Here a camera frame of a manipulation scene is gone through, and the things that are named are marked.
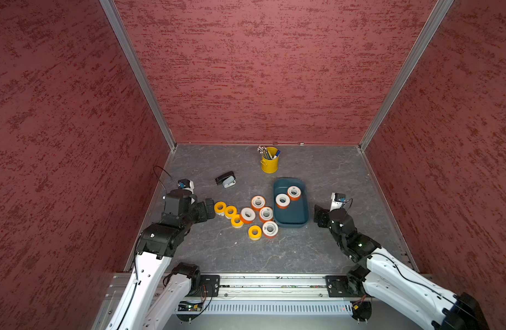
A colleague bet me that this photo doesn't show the yellow tape roll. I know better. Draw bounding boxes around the yellow tape roll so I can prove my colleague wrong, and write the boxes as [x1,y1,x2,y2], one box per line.
[231,214,244,228]
[214,202,227,215]
[224,206,238,219]
[248,225,262,241]

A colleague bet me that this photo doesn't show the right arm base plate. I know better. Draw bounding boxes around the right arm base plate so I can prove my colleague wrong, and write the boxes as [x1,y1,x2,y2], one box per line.
[324,275,361,298]

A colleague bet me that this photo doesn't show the left corner aluminium post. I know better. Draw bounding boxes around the left corner aluminium post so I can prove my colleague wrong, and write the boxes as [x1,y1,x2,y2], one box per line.
[100,0,177,153]

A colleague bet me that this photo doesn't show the yellow pen cup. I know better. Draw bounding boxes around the yellow pen cup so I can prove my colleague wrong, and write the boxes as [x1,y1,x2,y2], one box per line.
[261,157,279,174]

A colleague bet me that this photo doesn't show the yellow tape roll bottom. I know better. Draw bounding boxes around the yellow tape roll bottom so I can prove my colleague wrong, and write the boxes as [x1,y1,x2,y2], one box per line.
[248,225,262,241]

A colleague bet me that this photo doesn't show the orange tape roll top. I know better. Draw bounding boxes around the orange tape roll top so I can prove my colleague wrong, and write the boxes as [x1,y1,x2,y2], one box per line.
[287,186,302,201]

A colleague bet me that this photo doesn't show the pens in cup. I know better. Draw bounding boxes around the pens in cup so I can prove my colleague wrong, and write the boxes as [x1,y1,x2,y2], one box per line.
[257,146,280,160]

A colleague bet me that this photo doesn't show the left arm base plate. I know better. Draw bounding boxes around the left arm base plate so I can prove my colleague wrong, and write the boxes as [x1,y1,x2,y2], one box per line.
[193,274,221,298]

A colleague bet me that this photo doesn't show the corner aluminium post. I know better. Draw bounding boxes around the corner aluminium post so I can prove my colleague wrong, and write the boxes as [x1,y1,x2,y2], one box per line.
[359,0,454,153]
[100,0,177,153]

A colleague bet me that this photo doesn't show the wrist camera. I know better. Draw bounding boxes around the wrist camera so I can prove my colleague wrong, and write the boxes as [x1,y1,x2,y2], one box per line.
[177,179,195,194]
[330,192,346,211]

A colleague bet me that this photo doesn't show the aluminium front rail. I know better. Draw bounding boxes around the aluminium front rail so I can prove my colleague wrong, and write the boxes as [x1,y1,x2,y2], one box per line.
[106,271,441,301]

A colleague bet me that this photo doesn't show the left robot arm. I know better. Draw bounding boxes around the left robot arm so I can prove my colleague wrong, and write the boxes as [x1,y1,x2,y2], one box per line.
[105,189,216,329]

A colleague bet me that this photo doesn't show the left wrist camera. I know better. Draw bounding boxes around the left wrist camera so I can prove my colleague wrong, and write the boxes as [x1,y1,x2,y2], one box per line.
[177,179,195,194]

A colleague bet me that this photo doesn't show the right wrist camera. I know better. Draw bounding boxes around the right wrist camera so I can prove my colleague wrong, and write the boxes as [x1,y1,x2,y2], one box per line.
[330,192,346,211]

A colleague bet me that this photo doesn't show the orange tape roll bottom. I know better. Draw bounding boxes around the orange tape roll bottom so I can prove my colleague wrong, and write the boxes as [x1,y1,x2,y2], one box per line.
[262,221,279,239]

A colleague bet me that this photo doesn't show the yellow tape roll left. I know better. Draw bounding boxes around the yellow tape roll left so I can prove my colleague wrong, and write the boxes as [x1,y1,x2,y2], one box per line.
[214,202,227,215]

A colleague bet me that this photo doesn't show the orange tape roll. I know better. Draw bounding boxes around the orange tape roll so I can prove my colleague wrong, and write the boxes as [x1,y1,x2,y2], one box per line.
[251,195,266,211]
[258,206,273,223]
[240,207,256,224]
[275,193,291,209]
[287,186,302,201]
[262,221,279,239]

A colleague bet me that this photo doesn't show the right corner aluminium post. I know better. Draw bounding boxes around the right corner aluminium post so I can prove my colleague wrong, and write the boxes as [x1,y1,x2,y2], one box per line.
[359,0,454,153]

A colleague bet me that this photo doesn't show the black grey stapler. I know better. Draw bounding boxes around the black grey stapler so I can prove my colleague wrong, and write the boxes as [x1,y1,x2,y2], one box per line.
[215,171,236,188]

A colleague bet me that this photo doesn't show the teal storage box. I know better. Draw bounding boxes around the teal storage box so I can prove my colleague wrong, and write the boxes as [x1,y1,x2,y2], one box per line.
[273,177,309,228]

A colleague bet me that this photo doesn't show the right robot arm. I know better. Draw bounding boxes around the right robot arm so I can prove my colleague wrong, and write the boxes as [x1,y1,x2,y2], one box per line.
[313,206,489,329]

